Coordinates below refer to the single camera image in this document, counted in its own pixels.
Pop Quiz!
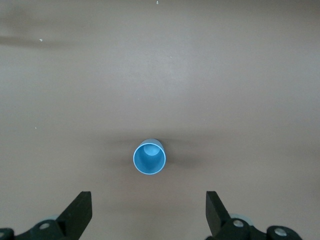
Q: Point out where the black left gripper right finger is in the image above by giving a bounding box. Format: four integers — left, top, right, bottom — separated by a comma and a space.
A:
206, 191, 267, 240

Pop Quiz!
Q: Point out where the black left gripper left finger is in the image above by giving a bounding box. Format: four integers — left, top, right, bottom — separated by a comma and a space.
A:
14, 191, 93, 240

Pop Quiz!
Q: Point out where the blue plastic cup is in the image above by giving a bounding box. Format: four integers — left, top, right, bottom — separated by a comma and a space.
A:
132, 137, 168, 176

